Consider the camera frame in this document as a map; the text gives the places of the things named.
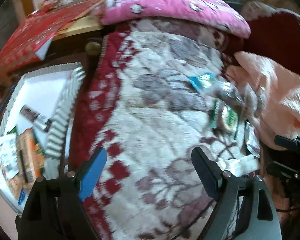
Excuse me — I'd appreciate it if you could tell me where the pink penguin quilt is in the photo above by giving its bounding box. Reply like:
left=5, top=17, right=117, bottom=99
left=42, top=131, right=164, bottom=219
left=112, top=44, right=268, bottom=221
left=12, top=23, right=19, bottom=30
left=101, top=0, right=251, bottom=38

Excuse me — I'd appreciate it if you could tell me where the floral plush blanket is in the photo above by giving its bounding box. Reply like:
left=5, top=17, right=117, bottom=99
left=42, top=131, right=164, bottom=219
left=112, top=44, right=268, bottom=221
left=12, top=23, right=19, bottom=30
left=70, top=18, right=250, bottom=239

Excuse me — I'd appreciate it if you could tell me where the clear zip bag of nuts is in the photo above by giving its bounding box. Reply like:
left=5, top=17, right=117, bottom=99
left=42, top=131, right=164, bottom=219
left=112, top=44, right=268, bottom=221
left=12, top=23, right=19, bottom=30
left=216, top=81, right=263, bottom=120

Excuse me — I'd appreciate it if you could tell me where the red patterned tablecloth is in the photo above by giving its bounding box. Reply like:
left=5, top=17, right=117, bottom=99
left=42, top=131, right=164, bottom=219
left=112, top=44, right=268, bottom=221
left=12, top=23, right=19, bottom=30
left=0, top=0, right=103, bottom=72

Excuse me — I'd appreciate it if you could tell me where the green cow cookie packet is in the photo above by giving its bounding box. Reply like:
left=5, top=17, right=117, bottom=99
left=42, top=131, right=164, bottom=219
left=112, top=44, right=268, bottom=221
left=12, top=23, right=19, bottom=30
left=209, top=98, right=239, bottom=140

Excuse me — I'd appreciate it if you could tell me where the peach satin blanket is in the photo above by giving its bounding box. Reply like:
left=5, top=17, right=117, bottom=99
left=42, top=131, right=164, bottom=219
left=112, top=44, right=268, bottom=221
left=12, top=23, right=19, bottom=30
left=226, top=51, right=300, bottom=150

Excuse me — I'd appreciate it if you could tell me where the black cable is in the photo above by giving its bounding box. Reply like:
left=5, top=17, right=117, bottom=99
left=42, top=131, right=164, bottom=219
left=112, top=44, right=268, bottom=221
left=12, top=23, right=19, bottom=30
left=275, top=199, right=300, bottom=214

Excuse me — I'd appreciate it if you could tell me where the santa plush toy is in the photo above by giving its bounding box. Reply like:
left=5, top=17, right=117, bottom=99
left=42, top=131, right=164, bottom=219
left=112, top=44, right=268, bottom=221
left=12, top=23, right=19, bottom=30
left=38, top=0, right=51, bottom=12

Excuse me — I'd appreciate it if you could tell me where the dark chocolate bar packet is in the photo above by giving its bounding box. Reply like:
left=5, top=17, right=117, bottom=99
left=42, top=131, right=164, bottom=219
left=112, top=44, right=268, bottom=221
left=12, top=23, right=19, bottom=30
left=20, top=105, right=52, bottom=133

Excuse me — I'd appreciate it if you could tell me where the blue cracker packet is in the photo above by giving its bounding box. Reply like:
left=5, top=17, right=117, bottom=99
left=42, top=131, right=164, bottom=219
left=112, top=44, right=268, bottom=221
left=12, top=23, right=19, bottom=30
left=0, top=133, right=19, bottom=179

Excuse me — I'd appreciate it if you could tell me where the orange cracker packet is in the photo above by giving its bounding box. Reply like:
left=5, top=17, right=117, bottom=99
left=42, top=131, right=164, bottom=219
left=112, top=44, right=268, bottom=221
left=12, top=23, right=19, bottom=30
left=6, top=127, right=46, bottom=201

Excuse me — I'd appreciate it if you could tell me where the blue clear snack bag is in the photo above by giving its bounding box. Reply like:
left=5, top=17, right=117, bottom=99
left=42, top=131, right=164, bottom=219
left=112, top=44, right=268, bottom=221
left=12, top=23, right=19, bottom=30
left=189, top=73, right=236, bottom=99

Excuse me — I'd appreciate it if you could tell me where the white pink snack packet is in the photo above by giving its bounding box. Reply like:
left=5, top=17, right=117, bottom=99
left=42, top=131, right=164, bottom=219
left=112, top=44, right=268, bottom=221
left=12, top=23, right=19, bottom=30
left=244, top=121, right=261, bottom=158

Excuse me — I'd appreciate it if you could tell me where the green striped white tray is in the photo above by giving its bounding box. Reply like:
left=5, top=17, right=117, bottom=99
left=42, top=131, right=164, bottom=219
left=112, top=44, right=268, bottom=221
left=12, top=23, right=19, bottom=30
left=0, top=62, right=85, bottom=179

